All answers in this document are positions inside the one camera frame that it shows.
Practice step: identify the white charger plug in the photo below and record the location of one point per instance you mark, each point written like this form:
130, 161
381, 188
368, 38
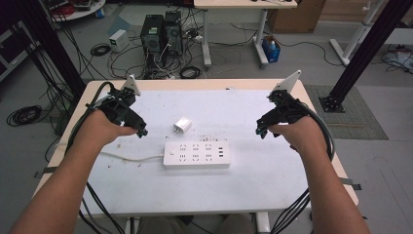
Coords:
183, 125

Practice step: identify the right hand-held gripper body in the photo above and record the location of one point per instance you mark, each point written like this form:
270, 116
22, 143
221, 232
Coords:
287, 109

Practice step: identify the white desk with wooden top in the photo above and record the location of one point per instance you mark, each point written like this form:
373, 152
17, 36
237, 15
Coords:
240, 4

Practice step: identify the round white table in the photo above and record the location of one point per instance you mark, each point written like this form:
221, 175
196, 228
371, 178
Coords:
81, 13

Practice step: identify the grey floor mat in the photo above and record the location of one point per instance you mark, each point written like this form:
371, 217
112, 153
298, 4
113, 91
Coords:
357, 123

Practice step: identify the person's left hand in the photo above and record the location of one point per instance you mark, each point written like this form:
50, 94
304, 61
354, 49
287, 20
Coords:
97, 130

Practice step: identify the white power supply box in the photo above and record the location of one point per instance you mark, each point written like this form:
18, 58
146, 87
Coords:
118, 39

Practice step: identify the blue box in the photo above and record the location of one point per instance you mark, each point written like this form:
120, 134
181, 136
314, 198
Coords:
271, 53

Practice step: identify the black computer tower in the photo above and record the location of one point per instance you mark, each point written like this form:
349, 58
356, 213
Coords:
173, 31
152, 35

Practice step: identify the white table mat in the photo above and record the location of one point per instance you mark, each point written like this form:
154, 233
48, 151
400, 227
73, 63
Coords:
227, 188

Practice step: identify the white table leg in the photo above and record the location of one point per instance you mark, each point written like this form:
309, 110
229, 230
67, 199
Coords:
133, 226
263, 224

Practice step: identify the black tape strip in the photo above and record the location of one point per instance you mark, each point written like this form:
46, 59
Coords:
352, 185
48, 170

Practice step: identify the cardboard box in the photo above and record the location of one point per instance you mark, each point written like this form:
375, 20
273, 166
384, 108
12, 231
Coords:
295, 16

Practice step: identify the person's right hand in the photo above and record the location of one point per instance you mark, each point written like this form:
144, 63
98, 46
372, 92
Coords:
305, 135

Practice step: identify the white metal stand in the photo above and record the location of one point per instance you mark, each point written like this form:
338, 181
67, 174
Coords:
355, 35

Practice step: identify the black metal frame post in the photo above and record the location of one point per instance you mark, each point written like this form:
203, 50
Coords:
367, 48
48, 39

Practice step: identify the white power strip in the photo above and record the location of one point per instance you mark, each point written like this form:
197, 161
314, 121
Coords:
195, 162

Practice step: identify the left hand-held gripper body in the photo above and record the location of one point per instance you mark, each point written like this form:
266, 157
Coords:
120, 110

